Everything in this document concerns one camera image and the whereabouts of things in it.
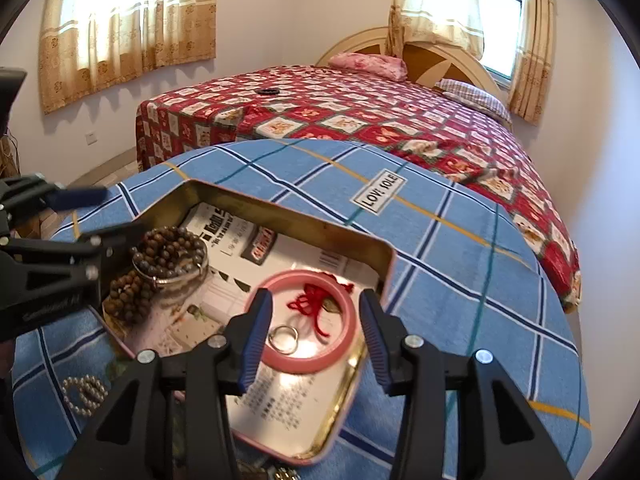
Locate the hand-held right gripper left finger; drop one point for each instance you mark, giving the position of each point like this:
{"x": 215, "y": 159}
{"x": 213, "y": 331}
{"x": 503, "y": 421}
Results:
{"x": 257, "y": 340}

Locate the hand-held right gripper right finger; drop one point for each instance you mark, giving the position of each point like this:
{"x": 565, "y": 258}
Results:
{"x": 375, "y": 345}

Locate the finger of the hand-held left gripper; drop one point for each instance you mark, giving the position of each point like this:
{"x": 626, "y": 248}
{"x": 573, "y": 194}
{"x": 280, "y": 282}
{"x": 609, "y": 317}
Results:
{"x": 115, "y": 237}
{"x": 80, "y": 198}

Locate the striped pillow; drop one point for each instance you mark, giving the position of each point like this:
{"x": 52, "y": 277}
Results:
{"x": 472, "y": 96}

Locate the pink tin box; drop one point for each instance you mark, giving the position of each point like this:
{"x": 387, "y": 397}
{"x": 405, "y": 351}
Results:
{"x": 310, "y": 220}

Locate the bed with red patchwork cover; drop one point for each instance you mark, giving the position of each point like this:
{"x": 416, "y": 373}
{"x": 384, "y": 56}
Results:
{"x": 380, "y": 115}

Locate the window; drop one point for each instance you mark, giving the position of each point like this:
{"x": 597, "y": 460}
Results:
{"x": 500, "y": 30}

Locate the cream wooden headboard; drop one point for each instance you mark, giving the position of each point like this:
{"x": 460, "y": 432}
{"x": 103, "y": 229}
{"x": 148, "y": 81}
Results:
{"x": 440, "y": 60}

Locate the silver bangle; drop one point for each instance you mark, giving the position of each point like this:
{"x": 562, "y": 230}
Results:
{"x": 185, "y": 272}

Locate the red knot charm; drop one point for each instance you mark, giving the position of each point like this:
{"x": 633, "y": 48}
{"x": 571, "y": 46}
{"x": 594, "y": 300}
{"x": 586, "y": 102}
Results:
{"x": 310, "y": 307}

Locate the wall socket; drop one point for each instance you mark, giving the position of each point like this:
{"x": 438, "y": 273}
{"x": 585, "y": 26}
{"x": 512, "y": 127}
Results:
{"x": 91, "y": 137}

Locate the wide beige curtain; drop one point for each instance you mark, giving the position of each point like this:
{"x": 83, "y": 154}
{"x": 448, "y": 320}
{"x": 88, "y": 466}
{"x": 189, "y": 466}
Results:
{"x": 125, "y": 25}

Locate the tied beige curtain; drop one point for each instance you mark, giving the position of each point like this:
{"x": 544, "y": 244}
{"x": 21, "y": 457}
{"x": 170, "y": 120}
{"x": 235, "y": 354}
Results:
{"x": 435, "y": 5}

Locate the pink bangle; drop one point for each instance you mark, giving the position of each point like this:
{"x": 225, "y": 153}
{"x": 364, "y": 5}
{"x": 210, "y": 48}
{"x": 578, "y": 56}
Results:
{"x": 300, "y": 362}

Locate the narrow beige curtain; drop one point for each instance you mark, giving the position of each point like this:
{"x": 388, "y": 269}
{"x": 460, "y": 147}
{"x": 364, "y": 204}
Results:
{"x": 535, "y": 45}

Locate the blue checked cloth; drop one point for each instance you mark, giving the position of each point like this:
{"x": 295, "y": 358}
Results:
{"x": 450, "y": 270}

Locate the small black object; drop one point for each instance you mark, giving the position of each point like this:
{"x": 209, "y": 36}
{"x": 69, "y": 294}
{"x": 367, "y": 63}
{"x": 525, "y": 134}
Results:
{"x": 267, "y": 91}

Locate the pink floral pillow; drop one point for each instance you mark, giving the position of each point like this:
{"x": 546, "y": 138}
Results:
{"x": 367, "y": 64}

